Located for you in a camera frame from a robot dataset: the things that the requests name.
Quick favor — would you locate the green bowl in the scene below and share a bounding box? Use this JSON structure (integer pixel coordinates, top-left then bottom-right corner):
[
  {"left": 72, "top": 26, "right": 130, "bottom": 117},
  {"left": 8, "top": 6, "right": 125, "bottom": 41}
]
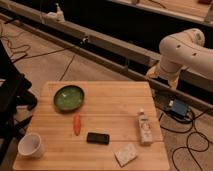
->
[{"left": 53, "top": 85, "right": 84, "bottom": 112}]

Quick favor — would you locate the white object on rail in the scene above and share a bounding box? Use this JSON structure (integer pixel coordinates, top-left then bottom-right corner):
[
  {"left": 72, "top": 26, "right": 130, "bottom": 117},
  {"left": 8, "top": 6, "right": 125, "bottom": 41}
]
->
[{"left": 46, "top": 4, "right": 65, "bottom": 22}]

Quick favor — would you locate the white plastic bottle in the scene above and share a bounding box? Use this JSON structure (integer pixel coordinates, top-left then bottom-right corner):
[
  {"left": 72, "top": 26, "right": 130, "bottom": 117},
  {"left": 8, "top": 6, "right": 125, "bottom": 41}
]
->
[{"left": 138, "top": 108, "right": 153, "bottom": 146}]

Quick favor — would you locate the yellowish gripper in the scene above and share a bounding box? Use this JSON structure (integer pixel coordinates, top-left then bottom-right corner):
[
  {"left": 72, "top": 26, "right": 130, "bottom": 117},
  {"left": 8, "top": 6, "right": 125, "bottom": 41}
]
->
[{"left": 146, "top": 65, "right": 179, "bottom": 89}]

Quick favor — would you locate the white paper cup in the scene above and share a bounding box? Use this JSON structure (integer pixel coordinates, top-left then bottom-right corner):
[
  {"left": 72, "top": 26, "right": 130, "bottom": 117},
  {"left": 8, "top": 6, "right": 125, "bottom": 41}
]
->
[{"left": 18, "top": 133, "right": 44, "bottom": 158}]

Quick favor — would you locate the orange carrot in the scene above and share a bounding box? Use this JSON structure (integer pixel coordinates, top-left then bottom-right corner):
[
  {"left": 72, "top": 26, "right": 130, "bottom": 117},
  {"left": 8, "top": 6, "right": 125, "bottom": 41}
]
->
[{"left": 73, "top": 115, "right": 81, "bottom": 136}]

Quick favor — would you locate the grey metal rail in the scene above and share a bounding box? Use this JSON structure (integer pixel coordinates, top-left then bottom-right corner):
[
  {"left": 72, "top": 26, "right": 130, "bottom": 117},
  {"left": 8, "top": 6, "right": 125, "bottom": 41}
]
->
[{"left": 0, "top": 0, "right": 213, "bottom": 116}]

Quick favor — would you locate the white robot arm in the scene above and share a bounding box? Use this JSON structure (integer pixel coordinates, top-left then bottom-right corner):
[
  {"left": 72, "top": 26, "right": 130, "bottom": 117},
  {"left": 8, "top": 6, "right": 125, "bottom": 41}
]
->
[{"left": 146, "top": 28, "right": 213, "bottom": 89}]

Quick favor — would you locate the black chair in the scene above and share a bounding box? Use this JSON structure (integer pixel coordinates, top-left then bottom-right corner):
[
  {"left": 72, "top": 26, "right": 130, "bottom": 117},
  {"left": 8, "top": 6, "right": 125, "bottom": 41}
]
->
[{"left": 0, "top": 41, "right": 37, "bottom": 165}]

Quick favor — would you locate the wooden table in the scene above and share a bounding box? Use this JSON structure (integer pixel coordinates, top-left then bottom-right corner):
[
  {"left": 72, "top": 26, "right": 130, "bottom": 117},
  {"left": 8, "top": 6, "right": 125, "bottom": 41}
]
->
[{"left": 13, "top": 81, "right": 169, "bottom": 171}]

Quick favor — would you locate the beige sponge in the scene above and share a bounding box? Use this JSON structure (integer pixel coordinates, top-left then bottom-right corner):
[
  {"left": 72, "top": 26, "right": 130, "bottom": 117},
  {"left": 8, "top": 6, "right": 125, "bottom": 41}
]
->
[{"left": 114, "top": 143, "right": 137, "bottom": 167}]

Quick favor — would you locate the black rectangular block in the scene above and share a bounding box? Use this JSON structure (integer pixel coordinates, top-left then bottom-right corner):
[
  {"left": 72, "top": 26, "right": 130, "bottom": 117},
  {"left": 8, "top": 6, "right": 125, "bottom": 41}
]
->
[{"left": 87, "top": 132, "right": 110, "bottom": 144}]

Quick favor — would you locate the blue box on floor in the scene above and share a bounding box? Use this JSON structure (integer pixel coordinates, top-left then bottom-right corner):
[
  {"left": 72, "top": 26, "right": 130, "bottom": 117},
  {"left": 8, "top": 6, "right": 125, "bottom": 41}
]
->
[{"left": 169, "top": 99, "right": 188, "bottom": 118}]

